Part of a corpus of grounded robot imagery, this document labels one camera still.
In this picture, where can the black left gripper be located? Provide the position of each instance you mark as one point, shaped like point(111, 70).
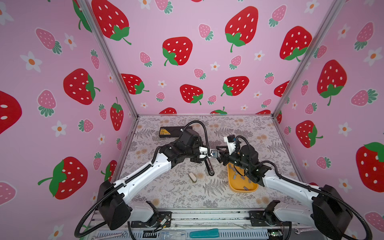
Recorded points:
point(196, 160)

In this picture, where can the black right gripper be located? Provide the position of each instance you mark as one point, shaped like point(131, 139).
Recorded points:
point(223, 153)

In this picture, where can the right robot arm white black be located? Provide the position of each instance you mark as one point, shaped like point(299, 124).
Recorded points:
point(323, 207)

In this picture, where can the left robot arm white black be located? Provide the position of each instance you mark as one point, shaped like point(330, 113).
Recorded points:
point(114, 198)

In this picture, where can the black tool case yellow label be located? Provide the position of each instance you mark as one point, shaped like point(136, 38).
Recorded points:
point(170, 132)

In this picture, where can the beige eraser left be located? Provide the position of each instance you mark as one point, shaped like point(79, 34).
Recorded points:
point(192, 177)

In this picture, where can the yellow plastic tray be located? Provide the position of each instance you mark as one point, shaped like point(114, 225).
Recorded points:
point(238, 183)

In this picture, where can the teal handled tool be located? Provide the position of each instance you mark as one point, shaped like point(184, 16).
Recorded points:
point(204, 234)

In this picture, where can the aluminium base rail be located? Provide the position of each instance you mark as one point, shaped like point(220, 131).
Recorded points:
point(233, 224)

